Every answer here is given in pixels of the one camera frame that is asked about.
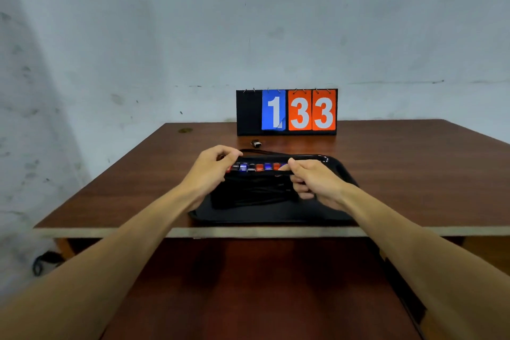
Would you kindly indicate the person's right hand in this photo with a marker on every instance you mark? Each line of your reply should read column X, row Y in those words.
column 322, row 184

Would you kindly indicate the person's left hand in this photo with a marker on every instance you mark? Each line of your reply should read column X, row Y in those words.
column 205, row 176

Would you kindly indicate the person's right thumb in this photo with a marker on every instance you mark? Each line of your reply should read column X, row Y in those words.
column 290, row 167

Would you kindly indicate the person's left fingers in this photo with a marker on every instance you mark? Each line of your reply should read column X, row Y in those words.
column 229, row 152

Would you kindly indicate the person's right forearm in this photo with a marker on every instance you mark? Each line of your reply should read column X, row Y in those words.
column 418, row 260

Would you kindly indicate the person's left forearm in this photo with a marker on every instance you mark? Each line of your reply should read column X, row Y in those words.
column 107, row 260

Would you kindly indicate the small black adapter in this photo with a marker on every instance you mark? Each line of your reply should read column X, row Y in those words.
column 256, row 143

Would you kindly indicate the row of coloured small clips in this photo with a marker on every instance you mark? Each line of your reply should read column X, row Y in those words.
column 259, row 167

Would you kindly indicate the black flip scoreboard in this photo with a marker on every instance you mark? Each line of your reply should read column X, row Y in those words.
column 249, row 112

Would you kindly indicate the black plastic tray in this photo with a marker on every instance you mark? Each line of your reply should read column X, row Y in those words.
column 275, row 214

